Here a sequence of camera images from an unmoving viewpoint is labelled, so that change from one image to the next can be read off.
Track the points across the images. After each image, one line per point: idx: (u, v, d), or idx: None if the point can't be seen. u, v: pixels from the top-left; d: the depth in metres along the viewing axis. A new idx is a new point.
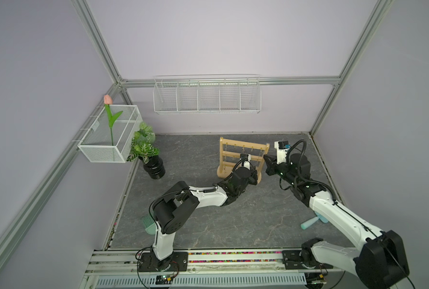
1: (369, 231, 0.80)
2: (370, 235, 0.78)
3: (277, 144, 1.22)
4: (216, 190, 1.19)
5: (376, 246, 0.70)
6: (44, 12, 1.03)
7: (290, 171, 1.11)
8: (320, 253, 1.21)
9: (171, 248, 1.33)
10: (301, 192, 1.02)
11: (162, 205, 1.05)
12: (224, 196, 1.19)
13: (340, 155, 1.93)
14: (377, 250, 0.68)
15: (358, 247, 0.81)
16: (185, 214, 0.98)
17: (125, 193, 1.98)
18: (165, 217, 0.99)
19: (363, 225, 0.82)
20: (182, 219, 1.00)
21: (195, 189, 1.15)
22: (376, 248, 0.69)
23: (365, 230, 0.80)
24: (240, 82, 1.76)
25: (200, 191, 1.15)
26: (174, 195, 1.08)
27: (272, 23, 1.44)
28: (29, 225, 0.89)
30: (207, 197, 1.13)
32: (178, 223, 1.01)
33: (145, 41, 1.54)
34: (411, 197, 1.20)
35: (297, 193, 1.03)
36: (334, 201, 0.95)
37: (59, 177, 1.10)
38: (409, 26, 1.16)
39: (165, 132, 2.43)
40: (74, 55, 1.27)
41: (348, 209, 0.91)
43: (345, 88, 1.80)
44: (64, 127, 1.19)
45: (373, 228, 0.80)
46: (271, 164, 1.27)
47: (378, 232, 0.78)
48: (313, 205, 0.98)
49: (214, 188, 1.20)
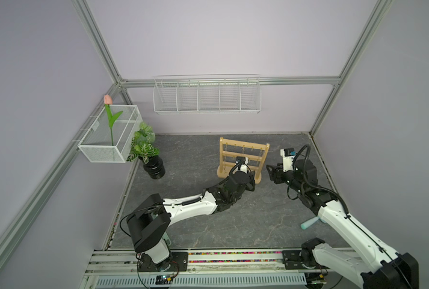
1: (384, 252, 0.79)
2: (385, 256, 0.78)
3: (282, 152, 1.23)
4: (199, 201, 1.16)
5: (391, 270, 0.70)
6: (43, 12, 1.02)
7: (296, 179, 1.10)
8: (322, 256, 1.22)
9: (166, 251, 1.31)
10: (310, 200, 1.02)
11: (134, 220, 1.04)
12: (212, 204, 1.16)
13: (340, 155, 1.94)
14: (392, 275, 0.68)
15: (369, 266, 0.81)
16: (155, 233, 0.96)
17: (125, 193, 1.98)
18: (136, 235, 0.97)
19: (378, 245, 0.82)
20: (153, 238, 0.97)
21: (170, 203, 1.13)
22: (393, 274, 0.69)
23: (380, 251, 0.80)
24: (240, 82, 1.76)
25: (176, 205, 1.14)
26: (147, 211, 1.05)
27: (271, 22, 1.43)
28: (28, 226, 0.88)
30: (186, 211, 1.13)
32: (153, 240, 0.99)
33: (145, 41, 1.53)
34: (411, 198, 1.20)
35: (304, 200, 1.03)
36: (346, 214, 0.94)
37: (59, 178, 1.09)
38: (409, 26, 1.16)
39: (165, 132, 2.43)
40: (73, 55, 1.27)
41: (361, 224, 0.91)
43: (346, 88, 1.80)
44: (64, 127, 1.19)
45: (388, 249, 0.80)
46: (276, 172, 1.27)
47: (393, 254, 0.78)
48: (324, 215, 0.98)
49: (198, 200, 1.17)
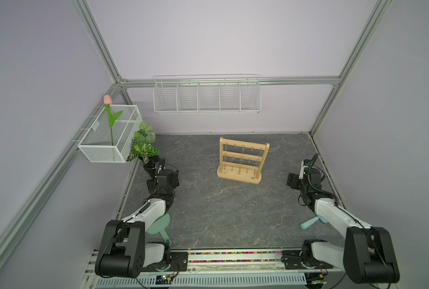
1: (358, 223, 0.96)
2: (358, 224, 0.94)
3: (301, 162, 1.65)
4: (151, 204, 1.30)
5: (360, 232, 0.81)
6: (43, 12, 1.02)
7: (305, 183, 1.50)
8: (320, 248, 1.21)
9: (162, 244, 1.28)
10: (308, 198, 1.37)
11: (104, 263, 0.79)
12: (160, 201, 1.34)
13: (339, 155, 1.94)
14: (357, 234, 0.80)
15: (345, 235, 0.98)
16: (140, 244, 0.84)
17: (125, 193, 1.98)
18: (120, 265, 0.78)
19: (354, 218, 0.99)
20: (140, 251, 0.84)
21: (131, 217, 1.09)
22: (358, 232, 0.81)
23: (354, 221, 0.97)
24: (240, 82, 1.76)
25: (136, 215, 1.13)
26: (111, 240, 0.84)
27: (271, 23, 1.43)
28: (28, 226, 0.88)
30: (147, 214, 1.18)
32: (140, 257, 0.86)
33: (145, 40, 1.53)
34: (411, 197, 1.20)
35: (305, 200, 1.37)
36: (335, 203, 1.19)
37: (59, 177, 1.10)
38: (408, 26, 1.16)
39: (165, 132, 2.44)
40: (74, 55, 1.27)
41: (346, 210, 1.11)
43: (346, 88, 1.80)
44: (64, 127, 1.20)
45: (363, 223, 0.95)
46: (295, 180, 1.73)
47: (367, 226, 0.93)
48: (317, 207, 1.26)
49: (148, 205, 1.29)
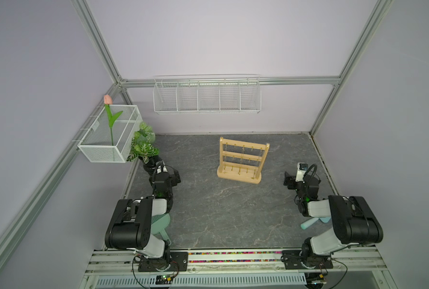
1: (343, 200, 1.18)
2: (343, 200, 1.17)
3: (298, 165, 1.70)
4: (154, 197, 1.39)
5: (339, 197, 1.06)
6: (43, 12, 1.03)
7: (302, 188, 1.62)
8: (320, 241, 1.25)
9: (162, 240, 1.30)
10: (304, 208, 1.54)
11: (114, 232, 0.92)
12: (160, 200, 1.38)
13: (339, 155, 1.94)
14: (337, 197, 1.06)
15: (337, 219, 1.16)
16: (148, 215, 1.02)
17: (125, 193, 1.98)
18: (130, 230, 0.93)
19: None
20: (147, 223, 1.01)
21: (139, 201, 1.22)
22: (338, 198, 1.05)
23: None
24: (240, 82, 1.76)
25: None
26: (121, 214, 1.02)
27: (271, 23, 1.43)
28: (28, 226, 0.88)
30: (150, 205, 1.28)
32: (147, 230, 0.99)
33: (145, 40, 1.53)
34: (410, 197, 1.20)
35: (299, 207, 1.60)
36: None
37: (59, 177, 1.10)
38: (408, 26, 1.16)
39: (165, 132, 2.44)
40: (74, 55, 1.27)
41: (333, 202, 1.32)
43: (346, 88, 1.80)
44: (64, 127, 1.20)
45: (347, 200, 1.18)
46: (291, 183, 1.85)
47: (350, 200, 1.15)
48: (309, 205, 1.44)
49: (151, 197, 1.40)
